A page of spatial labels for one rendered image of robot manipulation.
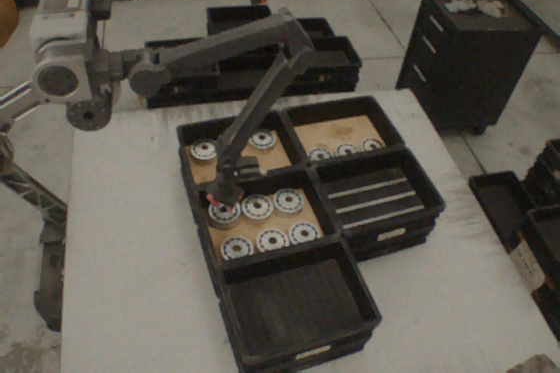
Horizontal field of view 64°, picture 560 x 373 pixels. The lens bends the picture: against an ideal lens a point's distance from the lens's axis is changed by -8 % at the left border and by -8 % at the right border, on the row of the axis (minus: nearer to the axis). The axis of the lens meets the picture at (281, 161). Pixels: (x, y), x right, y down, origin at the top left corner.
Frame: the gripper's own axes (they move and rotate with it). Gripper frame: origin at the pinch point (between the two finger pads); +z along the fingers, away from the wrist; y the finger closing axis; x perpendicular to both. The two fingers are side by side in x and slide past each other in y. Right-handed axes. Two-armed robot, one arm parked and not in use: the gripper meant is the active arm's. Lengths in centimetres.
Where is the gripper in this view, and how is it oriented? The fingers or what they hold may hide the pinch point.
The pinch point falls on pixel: (224, 207)
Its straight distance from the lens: 157.6
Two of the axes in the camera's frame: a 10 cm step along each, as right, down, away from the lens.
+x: -4.4, 6.3, -6.4
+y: -8.9, -3.9, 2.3
